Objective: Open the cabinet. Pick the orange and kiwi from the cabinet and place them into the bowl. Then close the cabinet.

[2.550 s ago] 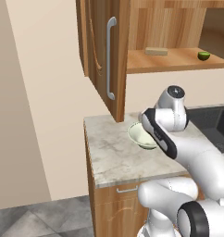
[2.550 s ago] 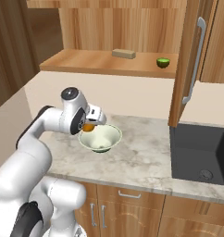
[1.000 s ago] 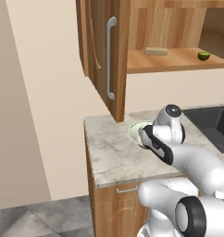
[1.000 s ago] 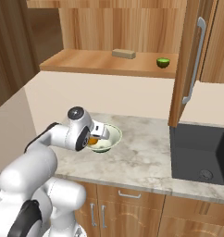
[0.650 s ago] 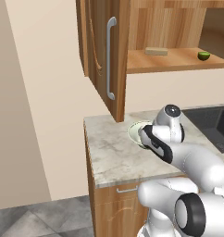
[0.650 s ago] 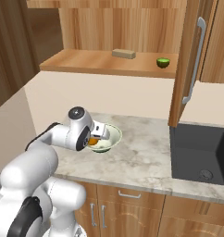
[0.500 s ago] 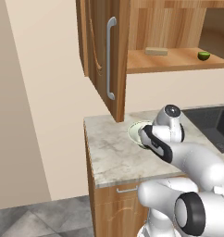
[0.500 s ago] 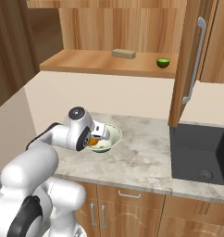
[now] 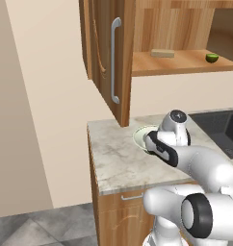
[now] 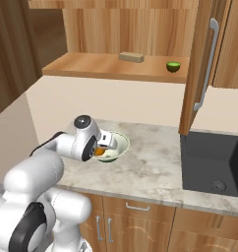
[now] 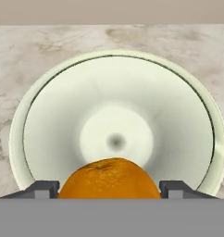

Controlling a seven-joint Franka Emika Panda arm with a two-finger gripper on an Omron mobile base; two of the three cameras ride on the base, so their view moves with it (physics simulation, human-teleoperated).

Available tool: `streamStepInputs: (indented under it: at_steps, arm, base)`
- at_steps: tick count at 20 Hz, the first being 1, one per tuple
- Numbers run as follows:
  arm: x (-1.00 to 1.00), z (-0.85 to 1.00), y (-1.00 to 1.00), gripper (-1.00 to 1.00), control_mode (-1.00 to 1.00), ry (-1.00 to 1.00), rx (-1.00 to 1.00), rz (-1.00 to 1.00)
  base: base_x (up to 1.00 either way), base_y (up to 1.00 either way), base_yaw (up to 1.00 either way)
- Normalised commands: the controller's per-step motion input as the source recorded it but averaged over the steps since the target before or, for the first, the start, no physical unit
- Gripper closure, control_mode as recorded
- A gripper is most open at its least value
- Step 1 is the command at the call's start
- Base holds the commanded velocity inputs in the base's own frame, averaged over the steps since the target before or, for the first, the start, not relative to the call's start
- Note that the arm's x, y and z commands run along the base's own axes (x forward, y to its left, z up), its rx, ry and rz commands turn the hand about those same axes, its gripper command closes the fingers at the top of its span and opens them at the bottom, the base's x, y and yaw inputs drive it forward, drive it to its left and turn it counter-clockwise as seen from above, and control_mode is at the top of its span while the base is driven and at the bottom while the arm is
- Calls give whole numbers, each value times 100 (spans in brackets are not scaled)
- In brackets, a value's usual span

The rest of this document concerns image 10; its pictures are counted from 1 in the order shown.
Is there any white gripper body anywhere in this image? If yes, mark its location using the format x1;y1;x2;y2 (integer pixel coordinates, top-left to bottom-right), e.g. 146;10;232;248
103;139;121;156

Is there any pale green bowl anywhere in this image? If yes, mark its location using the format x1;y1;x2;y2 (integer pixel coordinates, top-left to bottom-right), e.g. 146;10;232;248
92;130;131;164

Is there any wooden base cabinet door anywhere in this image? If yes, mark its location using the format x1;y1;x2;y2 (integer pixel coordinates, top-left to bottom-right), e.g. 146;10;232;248
77;192;106;252
101;195;176;252

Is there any green kiwi half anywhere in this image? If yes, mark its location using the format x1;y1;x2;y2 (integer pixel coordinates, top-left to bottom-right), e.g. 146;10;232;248
165;61;182;75

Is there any wooden base cabinet front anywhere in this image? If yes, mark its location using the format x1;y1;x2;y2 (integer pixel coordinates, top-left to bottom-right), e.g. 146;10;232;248
167;207;238;252

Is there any dark wooden cabinet door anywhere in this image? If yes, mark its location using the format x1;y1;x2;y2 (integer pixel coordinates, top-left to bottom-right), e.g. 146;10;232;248
0;0;44;116

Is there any orange fruit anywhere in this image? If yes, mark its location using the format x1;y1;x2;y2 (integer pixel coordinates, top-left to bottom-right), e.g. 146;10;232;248
93;147;107;158

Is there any tan rectangular block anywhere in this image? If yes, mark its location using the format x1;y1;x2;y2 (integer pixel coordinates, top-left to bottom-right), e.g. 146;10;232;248
118;50;146;64

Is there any black sink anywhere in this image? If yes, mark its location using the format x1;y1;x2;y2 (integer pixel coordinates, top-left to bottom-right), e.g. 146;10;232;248
180;130;238;199

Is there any grey horizontal cabinet handle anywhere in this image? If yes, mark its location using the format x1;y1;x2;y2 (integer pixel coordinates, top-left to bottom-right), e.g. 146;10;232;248
125;201;151;213

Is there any wooden wall cabinet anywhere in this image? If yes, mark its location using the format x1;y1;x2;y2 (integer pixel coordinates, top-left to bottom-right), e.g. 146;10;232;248
211;0;238;91
28;0;204;85

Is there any grey vertical cabinet handle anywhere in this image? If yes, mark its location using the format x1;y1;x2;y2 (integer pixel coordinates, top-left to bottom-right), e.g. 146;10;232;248
106;217;115;244
94;215;104;243

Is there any grey cabinet door handle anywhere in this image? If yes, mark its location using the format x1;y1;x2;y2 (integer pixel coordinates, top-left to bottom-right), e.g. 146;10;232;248
193;17;220;112

